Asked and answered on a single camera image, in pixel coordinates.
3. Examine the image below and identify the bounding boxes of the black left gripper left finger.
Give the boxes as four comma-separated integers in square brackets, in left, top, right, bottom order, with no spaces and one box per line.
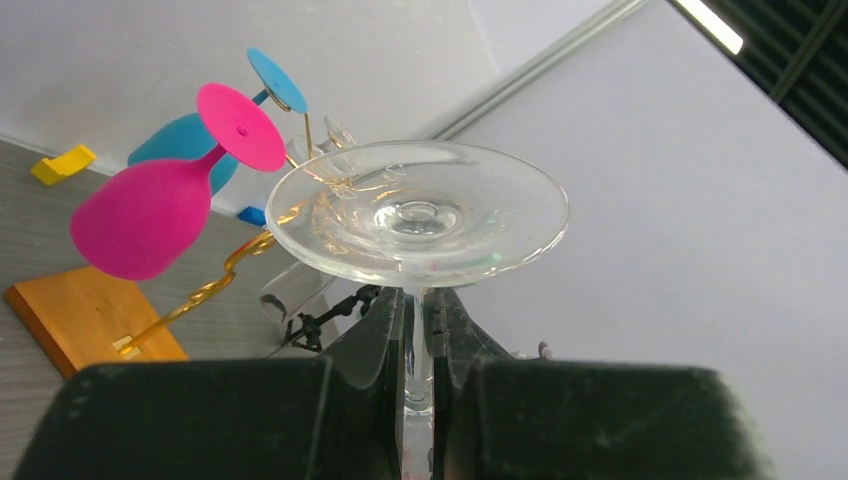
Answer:
[14,288,403,479]

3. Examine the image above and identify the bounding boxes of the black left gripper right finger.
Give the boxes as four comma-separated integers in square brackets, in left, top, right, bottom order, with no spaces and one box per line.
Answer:
[430,288,776,479]

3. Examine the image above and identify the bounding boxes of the clear wine glass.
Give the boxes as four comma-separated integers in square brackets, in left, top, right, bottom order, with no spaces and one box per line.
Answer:
[265,141,570,479]
[286,115,358,165]

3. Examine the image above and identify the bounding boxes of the pink wine glass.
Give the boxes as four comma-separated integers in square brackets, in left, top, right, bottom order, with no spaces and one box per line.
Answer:
[69,83,286,281]

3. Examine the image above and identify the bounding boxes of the clear flute glass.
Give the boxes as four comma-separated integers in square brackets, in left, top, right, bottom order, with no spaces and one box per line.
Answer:
[258,261,335,327]

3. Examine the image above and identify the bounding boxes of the blue wine glass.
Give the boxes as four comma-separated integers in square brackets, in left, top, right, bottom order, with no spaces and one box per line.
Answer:
[127,47,308,195]

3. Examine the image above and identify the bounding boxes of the green microphone on tripod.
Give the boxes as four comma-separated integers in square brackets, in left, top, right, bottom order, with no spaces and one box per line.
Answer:
[272,285,382,354]

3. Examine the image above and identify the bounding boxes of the small blue block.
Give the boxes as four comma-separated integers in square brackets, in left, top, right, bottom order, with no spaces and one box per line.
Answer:
[237,206,267,227]

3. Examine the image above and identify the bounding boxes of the yellow block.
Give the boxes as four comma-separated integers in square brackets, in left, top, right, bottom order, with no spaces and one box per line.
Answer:
[30,144,97,186]

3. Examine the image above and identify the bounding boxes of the gold wire glass rack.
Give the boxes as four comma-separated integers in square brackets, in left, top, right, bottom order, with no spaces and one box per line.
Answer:
[3,92,372,381]

